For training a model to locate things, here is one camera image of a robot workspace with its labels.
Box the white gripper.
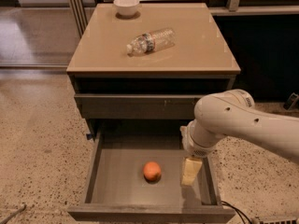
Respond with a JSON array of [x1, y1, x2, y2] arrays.
[[180, 120, 215, 186]]

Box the orange fruit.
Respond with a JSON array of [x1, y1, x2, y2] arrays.
[[143, 161, 162, 182]]

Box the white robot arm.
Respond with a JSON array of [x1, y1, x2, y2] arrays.
[[180, 90, 299, 186]]

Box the open grey middle drawer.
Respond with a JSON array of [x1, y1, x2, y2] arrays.
[[68, 119, 235, 224]]

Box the brown drawer cabinet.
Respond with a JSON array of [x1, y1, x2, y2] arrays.
[[67, 3, 240, 133]]

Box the closed grey top drawer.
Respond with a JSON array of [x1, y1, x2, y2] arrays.
[[75, 94, 202, 119]]

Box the white floor power strip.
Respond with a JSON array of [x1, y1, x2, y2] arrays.
[[251, 216, 299, 224]]

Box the small dark floor object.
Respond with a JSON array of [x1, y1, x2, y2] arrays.
[[283, 92, 299, 110]]

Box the clear plastic water bottle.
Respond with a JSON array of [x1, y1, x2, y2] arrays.
[[126, 28, 175, 56]]

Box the white ceramic bowl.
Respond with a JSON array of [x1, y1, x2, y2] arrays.
[[113, 0, 139, 17]]

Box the grey rod on floor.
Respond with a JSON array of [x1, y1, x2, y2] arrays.
[[0, 204, 26, 224]]

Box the black floor cable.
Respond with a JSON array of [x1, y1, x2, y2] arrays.
[[221, 200, 253, 224]]

